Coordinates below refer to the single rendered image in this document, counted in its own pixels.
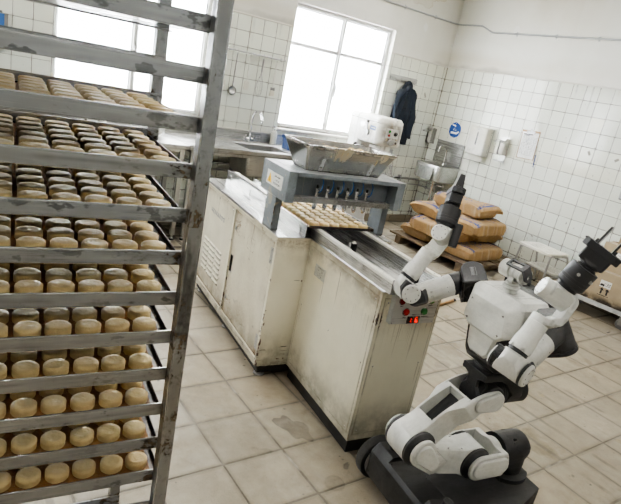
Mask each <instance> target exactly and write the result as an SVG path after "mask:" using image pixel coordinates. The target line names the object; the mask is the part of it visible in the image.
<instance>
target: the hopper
mask: <svg viewBox="0 0 621 504"><path fill-rule="evenodd" d="M285 137H286V140H287V143H288V147H289V150H290V153H291V157H292V161H293V163H294V164H295V165H297V166H299V167H301V168H303V169H305V170H311V171H320V172H329V173H338V174H347V175H356V176H365V177H374V178H378V177H380V176H381V174H382V173H383V172H384V171H385V170H386V169H387V168H388V167H389V166H390V165H391V163H392V162H393V161H394V160H395V159H396V158H397V157H398V156H395V155H393V154H390V153H387V152H384V151H381V150H379V149H376V148H373V147H370V146H363V145H356V144H349V143H342V142H335V141H328V140H321V139H314V138H307V137H300V136H293V135H286V134H285ZM309 142H310V143H309ZM323 143H324V144H323ZM324 145H327V146H330V147H325V146H324ZM337 147H338V148H337ZM342 148H344V149H342ZM348 148H354V149H362V150H364V151H365V152H362V151H355V150H349V149H348ZM366 151H367V152H366ZM369 152H370V153H369Z"/></svg>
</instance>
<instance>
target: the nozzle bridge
mask: <svg viewBox="0 0 621 504"><path fill-rule="evenodd" d="M322 179H324V186H323V189H322V191H321V192H320V190H321V188H322V185H323V180H322ZM333 180H334V188H333V191H332V193H330V194H329V196H328V198H324V196H325V191H326V189H327V185H329V186H330V188H329V192H331V190H332V187H333ZM343 181H344V183H345V185H344V189H343ZM353 182H354V190H353V193H352V194H351V192H352V189H353ZM362 183H364V190H363V193H362V195H361V196H359V197H358V200H357V201H354V196H355V192H356V190H357V188H359V195H360V194H361V192H362V189H363V184H362ZM317 184H318V185H320V186H319V192H320V193H319V194H318V197H317V198H316V197H314V193H315V189H316V187H317ZM372 184H373V186H374V189H373V193H372V195H371V196H370V194H371V192H372ZM260 186H261V187H262V188H264V189H265V190H267V191H268V192H267V197H266V202H265V208H264V214H263V220H262V224H263V225H265V226H266V227H267V228H268V229H269V230H275V231H277V227H278V222H279V216H280V211H281V205H282V201H283V202H284V203H293V202H303V203H316V204H329V205H341V206H354V207H367V208H371V209H370V213H369V217H368V222H367V225H368V226H370V227H371V228H373V229H374V231H373V232H372V233H373V234H375V235H378V236H382V233H383V229H384V225H385V220H386V216H387V212H388V209H390V210H392V211H400V207H401V203H402V199H403V195H404V191H405V187H406V184H405V183H403V182H400V181H398V180H396V179H393V178H391V177H389V176H386V175H384V174H381V176H380V177H378V178H374V177H365V176H356V175H347V174H338V173H329V172H320V171H311V170H305V169H303V168H301V167H299V166H297V165H295V164H294V163H293V161H290V160H281V159H273V158H265V161H264V167H263V173H262V179H261V185H260ZM337 186H339V187H340V189H339V190H340V191H339V193H341V191H342V189H343V192H342V194H340V195H339V197H338V199H334V197H335V192H336V190H337ZM347 187H349V188H350V189H349V194H351V195H350V196H349V197H348V200H344V198H345V192H346V190H347ZM366 189H368V190H369V191H368V193H369V194H368V196H370V197H369V198H367V201H366V202H364V201H363V199H364V194H365V192H366Z"/></svg>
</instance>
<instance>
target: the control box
mask: <svg viewBox="0 0 621 504"><path fill-rule="evenodd" d="M400 301H401V298H400V297H399V296H398V295H397V294H396V293H395V295H392V299H391V303H390V307H389V311H388V314H387V318H386V322H387V323H388V324H410V323H415V322H416V321H417V322H416V323H432V322H433V318H434V315H435V311H436V308H437V304H438V301H439V300H437V301H435V302H434V303H433V304H430V303H427V304H424V305H421V306H417V307H414V306H411V305H410V304H408V303H405V304H403V305H402V304H401V303H400ZM424 308H426V309H427V310H428V312H427V314H426V315H423V314H422V313H421V311H422V310H423V309H424ZM405 309H409V310H410V313H409V315H407V316H405V315H404V314H403V312H404V310H405ZM410 317H412V320H411V318H410ZM416 317H418V320H416V321H415V318H416ZM409 318H410V320H411V322H410V321H409V322H410V323H408V320H409ZM416 319H417V318H416ZM414 321H415V322H414Z"/></svg>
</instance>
